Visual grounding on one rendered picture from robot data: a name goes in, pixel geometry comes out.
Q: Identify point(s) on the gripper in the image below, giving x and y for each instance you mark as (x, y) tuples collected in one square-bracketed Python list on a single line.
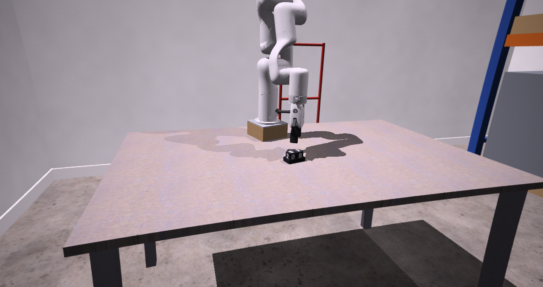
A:
[(296, 120)]

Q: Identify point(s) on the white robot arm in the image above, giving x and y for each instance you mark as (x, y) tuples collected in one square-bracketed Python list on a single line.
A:
[(277, 36)]

